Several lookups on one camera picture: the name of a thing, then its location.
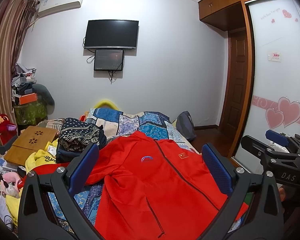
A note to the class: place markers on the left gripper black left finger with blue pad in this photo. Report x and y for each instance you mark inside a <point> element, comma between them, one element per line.
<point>36,219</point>

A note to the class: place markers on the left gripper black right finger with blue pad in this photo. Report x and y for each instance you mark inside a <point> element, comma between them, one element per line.
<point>263,218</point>

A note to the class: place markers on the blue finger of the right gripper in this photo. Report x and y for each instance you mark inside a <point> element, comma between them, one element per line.
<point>277,138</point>

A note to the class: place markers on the red zip jacket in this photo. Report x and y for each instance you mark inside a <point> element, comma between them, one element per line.
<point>135,187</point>

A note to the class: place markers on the navy patterned folded clothes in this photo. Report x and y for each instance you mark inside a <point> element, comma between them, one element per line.
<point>75,136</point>

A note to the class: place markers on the yellow duck kids garment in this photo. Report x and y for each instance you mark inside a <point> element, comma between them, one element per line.
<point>39,158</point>

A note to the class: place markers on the white sliding wardrobe door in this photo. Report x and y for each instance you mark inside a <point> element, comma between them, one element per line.
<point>276,91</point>

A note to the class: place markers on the pink plush toy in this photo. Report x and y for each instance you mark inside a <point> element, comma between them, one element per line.
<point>11,184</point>

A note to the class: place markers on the wooden lap desk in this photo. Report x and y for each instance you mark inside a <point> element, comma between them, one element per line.
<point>31,140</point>

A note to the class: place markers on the brown wooden door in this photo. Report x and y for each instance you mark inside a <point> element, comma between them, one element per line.
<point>236,82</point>

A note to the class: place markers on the green storage box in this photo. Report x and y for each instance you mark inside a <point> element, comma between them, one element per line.
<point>30,113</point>

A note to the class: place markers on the blue patchwork bedspread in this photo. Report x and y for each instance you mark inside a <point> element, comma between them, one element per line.
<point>145,126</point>

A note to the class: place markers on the red plush toy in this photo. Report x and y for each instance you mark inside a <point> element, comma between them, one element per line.
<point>7,129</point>

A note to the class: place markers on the yellow round cushion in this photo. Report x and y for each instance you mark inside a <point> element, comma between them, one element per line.
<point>106,104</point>

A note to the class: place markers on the orange box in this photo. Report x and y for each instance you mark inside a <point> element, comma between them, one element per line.
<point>24,99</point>

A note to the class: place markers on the pile of clutter on box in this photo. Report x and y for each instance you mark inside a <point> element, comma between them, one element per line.
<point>22,83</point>

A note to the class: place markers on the wooden overhead cabinet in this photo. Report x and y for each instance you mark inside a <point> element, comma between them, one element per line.
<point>224,15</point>

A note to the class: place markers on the striped brown curtain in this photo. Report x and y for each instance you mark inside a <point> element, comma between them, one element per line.
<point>15,17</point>

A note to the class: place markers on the white air conditioner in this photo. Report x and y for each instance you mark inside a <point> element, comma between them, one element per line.
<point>49,7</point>

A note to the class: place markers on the small wall monitor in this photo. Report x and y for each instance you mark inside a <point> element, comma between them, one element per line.
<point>108,60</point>

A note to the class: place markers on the black wall television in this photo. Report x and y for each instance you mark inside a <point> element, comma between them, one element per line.
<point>111,34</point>

